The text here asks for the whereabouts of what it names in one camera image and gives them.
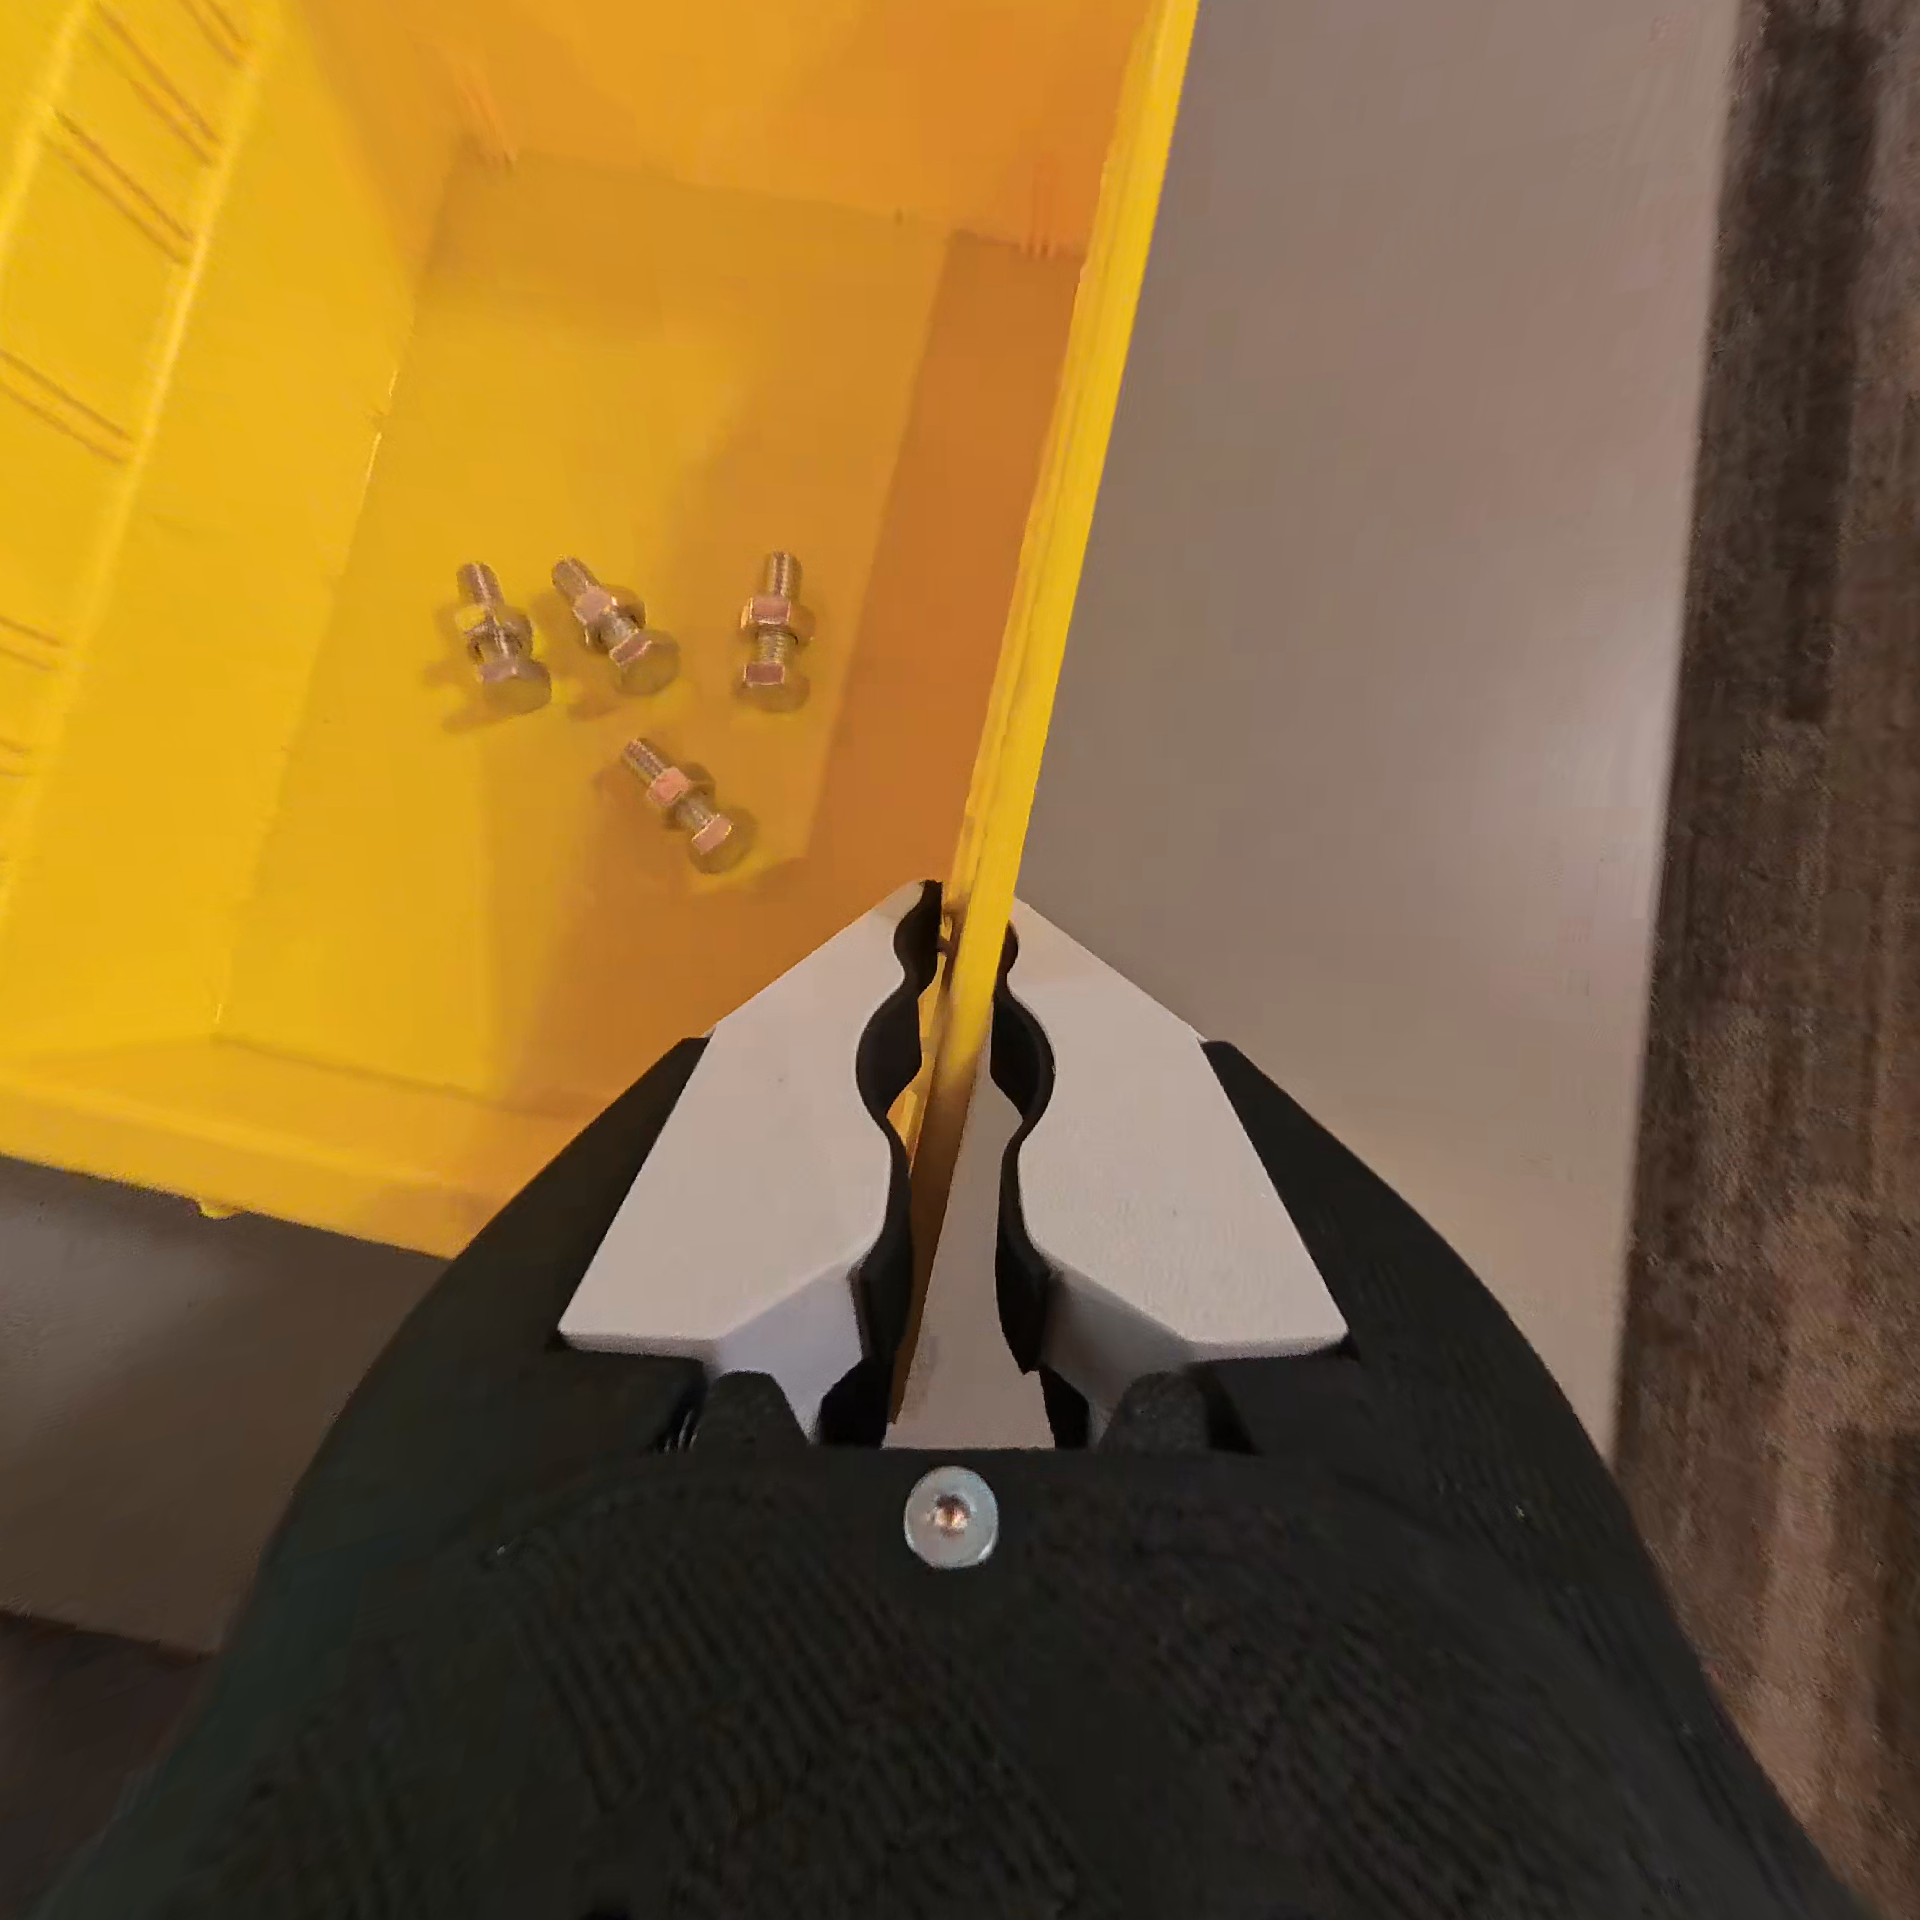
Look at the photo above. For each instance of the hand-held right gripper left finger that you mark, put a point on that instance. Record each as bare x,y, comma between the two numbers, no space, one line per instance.
721,1200

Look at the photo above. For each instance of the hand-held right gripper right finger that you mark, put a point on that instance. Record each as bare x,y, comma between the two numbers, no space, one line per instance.
1185,1200

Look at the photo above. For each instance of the steel hex nut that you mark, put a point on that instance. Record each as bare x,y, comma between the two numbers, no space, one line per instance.
608,613
670,789
773,617

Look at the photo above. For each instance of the steel hex bolt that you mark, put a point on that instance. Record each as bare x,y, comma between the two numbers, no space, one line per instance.
651,662
724,840
519,686
773,684

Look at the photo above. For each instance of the yellow plastic bin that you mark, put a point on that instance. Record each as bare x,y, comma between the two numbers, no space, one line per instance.
600,375

